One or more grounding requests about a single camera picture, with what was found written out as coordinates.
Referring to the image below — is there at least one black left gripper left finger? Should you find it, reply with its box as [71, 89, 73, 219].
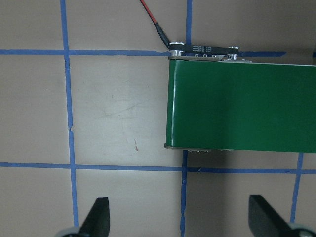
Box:
[78, 197, 110, 237]

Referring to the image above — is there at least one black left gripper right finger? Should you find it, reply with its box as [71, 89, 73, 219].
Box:
[248, 195, 295, 237]

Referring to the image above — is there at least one green conveyor belt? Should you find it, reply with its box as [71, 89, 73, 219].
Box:
[165, 42, 316, 153]

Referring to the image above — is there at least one red black wire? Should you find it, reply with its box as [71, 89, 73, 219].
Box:
[139, 0, 171, 47]

